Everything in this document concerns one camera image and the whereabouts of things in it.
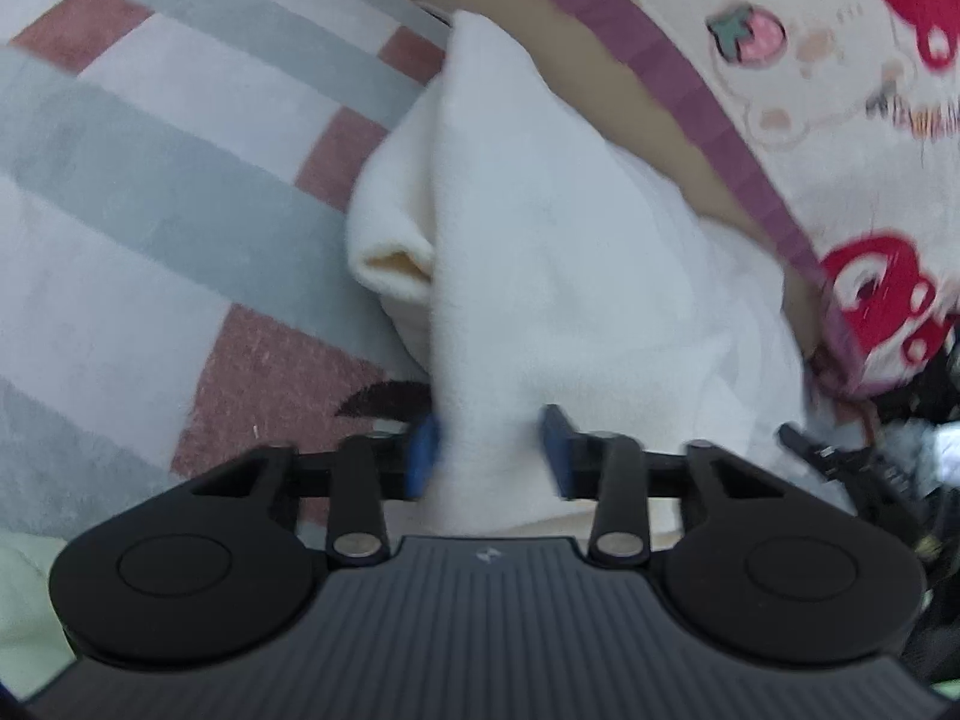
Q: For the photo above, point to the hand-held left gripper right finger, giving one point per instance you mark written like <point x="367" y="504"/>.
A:
<point x="556" y="450"/>

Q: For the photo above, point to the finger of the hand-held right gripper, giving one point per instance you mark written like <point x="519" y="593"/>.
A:
<point x="817" y="454"/>

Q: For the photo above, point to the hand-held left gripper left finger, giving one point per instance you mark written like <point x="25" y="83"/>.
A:
<point x="424" y="457"/>

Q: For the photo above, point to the white fleece garment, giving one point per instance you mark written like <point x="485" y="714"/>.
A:
<point x="562" y="255"/>

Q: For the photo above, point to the red bear printed blanket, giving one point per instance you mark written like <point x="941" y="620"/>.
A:
<point x="847" y="90"/>

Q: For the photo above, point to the grey pink checked blanket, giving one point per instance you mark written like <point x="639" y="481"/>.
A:
<point x="165" y="187"/>

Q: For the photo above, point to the light green cloth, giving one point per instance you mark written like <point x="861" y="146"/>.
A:
<point x="26" y="607"/>

